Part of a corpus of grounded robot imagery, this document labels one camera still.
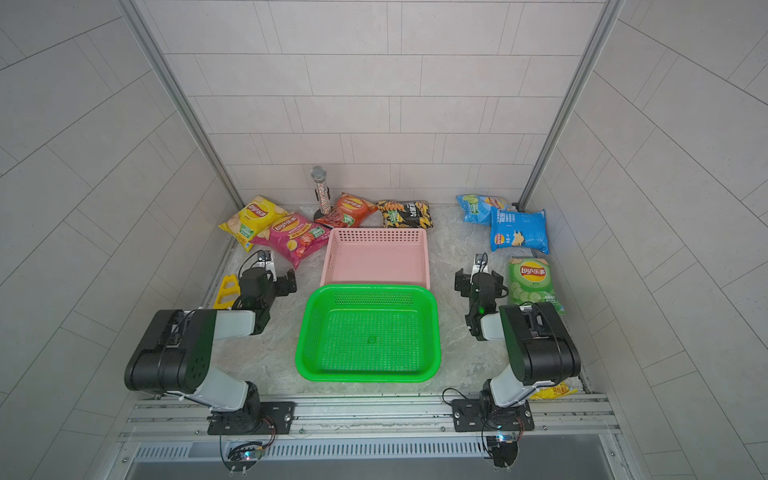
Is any yellow plastic frame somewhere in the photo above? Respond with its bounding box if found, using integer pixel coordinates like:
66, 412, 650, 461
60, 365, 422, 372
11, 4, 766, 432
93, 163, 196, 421
213, 275, 241, 310

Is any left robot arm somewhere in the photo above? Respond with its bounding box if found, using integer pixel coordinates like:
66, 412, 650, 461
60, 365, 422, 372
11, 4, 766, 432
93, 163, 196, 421
124, 266, 297, 436

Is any circuit board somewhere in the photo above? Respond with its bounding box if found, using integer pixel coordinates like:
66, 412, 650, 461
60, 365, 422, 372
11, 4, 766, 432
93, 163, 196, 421
484, 436, 519, 469
223, 441, 265, 476

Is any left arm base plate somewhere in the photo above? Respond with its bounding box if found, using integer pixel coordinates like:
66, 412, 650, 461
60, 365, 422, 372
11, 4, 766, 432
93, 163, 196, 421
207, 401, 296, 436

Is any right circuit board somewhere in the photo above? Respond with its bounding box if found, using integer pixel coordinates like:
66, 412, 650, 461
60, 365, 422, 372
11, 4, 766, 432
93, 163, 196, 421
484, 436, 519, 469

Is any green cucumber chips bag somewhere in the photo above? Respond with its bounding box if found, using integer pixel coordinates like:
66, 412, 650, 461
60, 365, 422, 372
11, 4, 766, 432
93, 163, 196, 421
508, 258, 565, 315

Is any green plastic basket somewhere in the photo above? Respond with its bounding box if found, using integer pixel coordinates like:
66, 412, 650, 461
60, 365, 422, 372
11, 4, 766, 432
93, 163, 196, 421
296, 284, 442, 383

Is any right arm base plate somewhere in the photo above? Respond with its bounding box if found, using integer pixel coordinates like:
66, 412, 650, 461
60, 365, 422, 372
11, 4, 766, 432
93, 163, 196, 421
448, 398, 535, 433

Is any pink plastic basket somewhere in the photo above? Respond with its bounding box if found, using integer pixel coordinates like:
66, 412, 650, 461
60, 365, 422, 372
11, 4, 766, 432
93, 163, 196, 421
320, 228, 430, 289

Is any yellow chips bag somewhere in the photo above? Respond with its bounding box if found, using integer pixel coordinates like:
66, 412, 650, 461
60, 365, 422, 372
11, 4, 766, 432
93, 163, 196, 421
530, 382, 578, 400
218, 196, 290, 252

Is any glass jar on stand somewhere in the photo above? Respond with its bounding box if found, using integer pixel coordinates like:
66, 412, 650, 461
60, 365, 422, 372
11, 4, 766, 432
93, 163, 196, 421
311, 165, 333, 221

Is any pink chips bag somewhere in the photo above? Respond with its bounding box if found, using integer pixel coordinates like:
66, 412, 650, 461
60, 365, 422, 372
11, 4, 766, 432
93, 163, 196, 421
250, 213, 330, 269

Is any black orange snack bag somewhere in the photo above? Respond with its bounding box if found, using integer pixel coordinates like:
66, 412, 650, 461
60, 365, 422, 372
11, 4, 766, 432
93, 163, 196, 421
376, 200, 433, 229

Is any red chips bag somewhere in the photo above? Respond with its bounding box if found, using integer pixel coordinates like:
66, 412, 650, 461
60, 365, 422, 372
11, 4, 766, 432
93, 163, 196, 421
315, 193, 377, 228

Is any light blue chips bag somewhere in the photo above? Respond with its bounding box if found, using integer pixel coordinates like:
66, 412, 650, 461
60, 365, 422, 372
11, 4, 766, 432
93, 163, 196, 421
456, 194, 516, 226

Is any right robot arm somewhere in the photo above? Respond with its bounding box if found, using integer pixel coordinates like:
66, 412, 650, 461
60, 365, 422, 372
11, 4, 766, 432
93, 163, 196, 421
454, 270, 582, 416

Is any aluminium rail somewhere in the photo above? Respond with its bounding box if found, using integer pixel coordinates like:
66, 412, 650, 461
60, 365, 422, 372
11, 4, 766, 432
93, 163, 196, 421
117, 393, 621, 442

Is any left circuit board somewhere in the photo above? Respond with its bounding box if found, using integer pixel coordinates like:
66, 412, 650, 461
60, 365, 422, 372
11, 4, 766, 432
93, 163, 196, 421
223, 441, 265, 476

